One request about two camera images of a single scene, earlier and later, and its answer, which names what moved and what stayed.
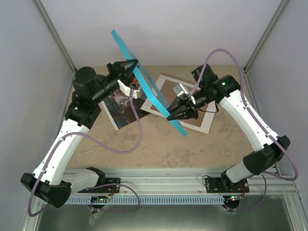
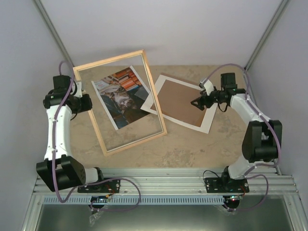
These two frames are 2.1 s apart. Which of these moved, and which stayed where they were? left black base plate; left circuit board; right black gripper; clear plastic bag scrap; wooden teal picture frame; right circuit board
Moved: wooden teal picture frame; right black gripper
Stayed: left black base plate; left circuit board; right circuit board; clear plastic bag scrap
